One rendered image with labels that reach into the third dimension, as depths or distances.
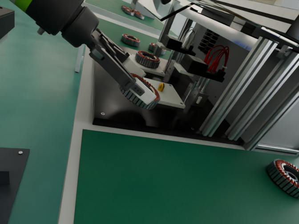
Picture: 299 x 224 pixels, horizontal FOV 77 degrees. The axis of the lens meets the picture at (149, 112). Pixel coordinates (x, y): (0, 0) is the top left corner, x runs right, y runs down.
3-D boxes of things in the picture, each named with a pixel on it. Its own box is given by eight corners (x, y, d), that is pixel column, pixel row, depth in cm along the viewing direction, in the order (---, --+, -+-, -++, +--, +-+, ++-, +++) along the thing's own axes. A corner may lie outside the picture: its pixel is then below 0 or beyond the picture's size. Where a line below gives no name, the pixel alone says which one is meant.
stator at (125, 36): (126, 45, 108) (128, 39, 107) (117, 38, 115) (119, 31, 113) (141, 48, 116) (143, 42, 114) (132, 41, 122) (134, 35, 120)
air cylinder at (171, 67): (170, 75, 87) (175, 64, 84) (166, 69, 93) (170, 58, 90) (179, 78, 89) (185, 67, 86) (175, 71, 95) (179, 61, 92)
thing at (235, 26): (236, 37, 57) (244, 22, 55) (226, 31, 62) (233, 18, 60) (247, 41, 59) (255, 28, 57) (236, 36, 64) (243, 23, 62)
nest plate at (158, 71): (131, 68, 77) (132, 65, 76) (127, 54, 88) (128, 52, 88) (164, 77, 82) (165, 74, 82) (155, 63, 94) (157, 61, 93)
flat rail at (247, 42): (256, 54, 43) (264, 42, 42) (172, 10, 91) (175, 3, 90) (259, 56, 44) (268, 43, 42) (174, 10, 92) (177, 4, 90)
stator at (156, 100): (119, 98, 42) (127, 86, 41) (115, 76, 51) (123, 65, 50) (157, 116, 48) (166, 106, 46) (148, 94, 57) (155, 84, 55)
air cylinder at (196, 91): (190, 105, 68) (198, 92, 65) (183, 94, 74) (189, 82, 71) (202, 107, 70) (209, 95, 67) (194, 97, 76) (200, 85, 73)
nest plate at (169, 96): (143, 100, 58) (144, 97, 57) (135, 78, 69) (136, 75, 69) (183, 109, 63) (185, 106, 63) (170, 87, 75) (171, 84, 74)
